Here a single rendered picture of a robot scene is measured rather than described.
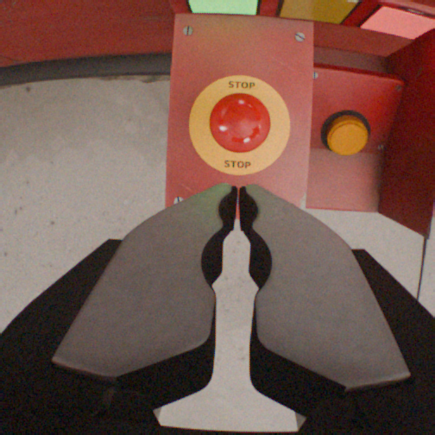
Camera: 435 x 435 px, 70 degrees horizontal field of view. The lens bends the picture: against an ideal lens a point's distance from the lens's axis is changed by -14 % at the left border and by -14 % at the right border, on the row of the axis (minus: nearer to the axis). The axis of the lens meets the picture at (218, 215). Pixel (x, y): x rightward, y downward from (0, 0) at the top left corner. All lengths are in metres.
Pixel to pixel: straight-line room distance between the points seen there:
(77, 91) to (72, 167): 0.24
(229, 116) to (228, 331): 1.01
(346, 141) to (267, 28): 0.12
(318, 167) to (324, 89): 0.08
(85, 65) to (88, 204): 0.43
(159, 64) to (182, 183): 0.80
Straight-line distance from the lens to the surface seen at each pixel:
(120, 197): 1.10
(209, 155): 0.26
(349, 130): 0.32
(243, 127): 0.23
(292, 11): 0.26
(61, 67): 1.15
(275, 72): 0.26
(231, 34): 0.27
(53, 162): 1.19
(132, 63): 1.06
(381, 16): 0.26
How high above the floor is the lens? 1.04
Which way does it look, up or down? 79 degrees down
